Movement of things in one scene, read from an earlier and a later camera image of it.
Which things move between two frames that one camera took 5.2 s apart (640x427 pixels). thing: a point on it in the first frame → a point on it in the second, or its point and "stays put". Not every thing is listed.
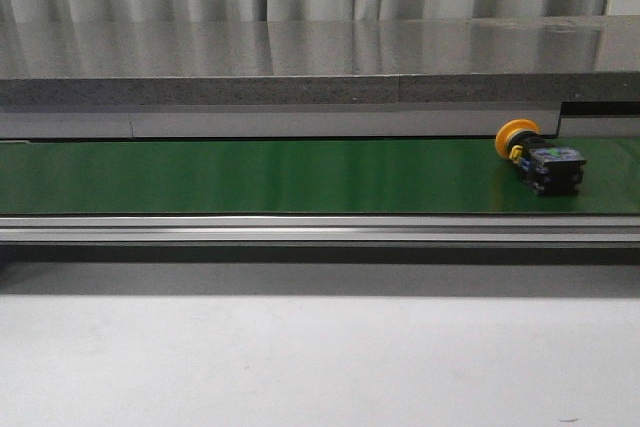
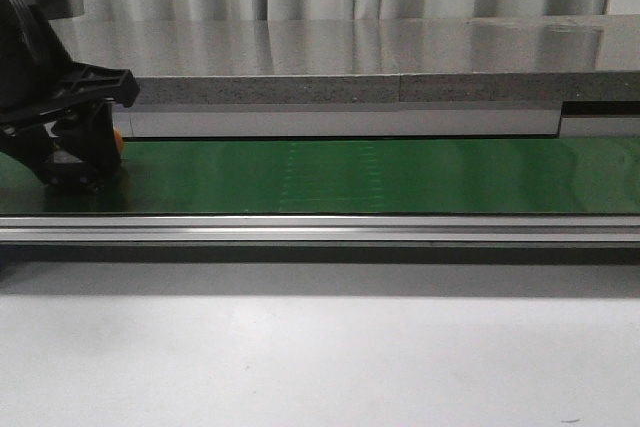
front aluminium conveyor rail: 319,228 stays put
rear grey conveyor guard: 317,121 stays put
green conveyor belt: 301,177 stays put
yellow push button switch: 551,171 → 118,140
